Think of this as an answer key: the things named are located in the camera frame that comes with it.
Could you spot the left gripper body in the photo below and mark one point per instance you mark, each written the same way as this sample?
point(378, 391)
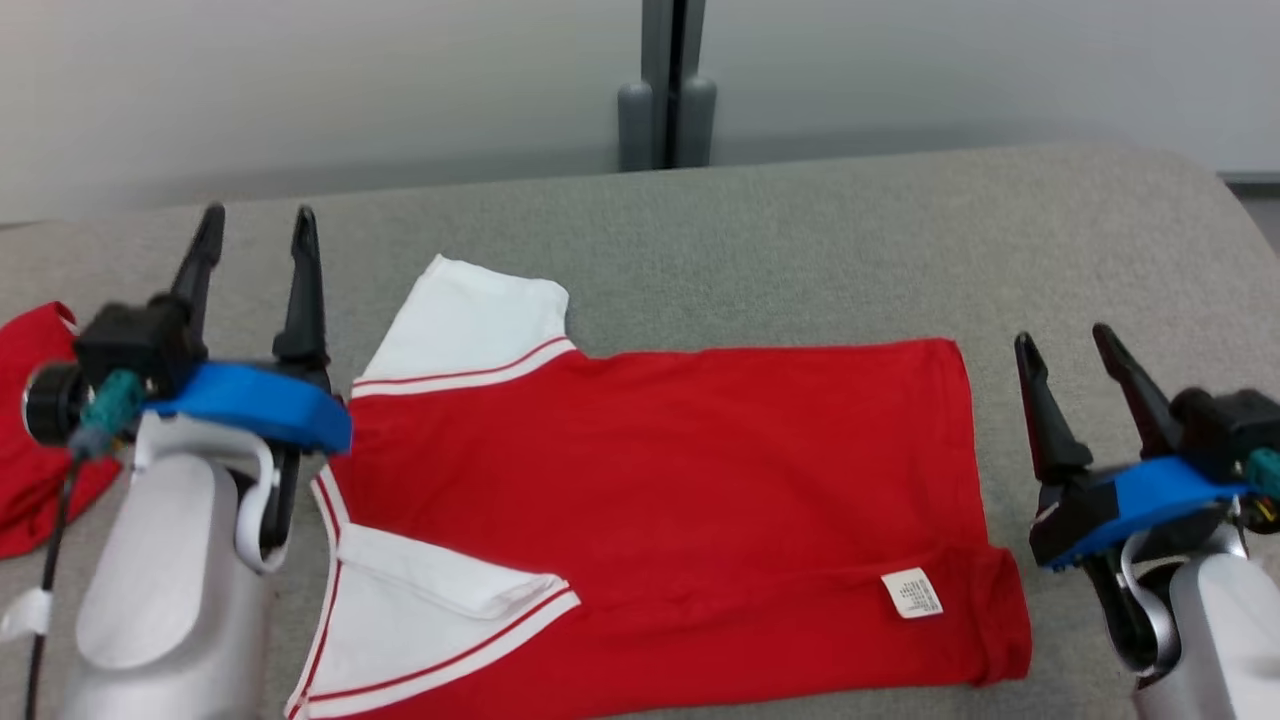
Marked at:
point(278, 500)

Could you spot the blue right camera mount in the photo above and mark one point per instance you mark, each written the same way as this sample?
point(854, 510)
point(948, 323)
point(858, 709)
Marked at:
point(1170, 495)

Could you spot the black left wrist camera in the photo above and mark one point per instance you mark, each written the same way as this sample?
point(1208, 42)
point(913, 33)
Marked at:
point(130, 345)

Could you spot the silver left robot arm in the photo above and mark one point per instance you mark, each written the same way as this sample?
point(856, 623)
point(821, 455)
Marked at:
point(160, 600)

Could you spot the grey partition frame post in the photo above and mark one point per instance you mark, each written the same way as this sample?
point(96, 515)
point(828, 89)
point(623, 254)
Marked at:
point(665, 90)

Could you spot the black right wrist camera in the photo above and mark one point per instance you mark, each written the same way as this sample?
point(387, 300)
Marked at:
point(1225, 430)

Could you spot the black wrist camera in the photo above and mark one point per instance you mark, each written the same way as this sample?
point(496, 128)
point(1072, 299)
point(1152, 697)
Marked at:
point(1225, 430)
point(130, 345)

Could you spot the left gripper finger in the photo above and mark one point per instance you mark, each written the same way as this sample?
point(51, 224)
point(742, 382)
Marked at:
point(198, 280)
point(303, 310)

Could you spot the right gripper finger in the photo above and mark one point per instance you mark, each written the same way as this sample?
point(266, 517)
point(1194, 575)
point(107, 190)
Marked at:
point(1140, 410)
point(1050, 440)

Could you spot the red shorts with white trim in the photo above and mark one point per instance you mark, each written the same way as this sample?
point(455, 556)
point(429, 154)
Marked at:
point(40, 480)

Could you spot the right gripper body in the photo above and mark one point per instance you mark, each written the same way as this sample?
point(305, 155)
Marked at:
point(1070, 520)

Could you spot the red t-shirt with white sleeves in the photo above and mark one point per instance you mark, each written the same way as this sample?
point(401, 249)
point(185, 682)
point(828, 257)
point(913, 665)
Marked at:
point(700, 480)

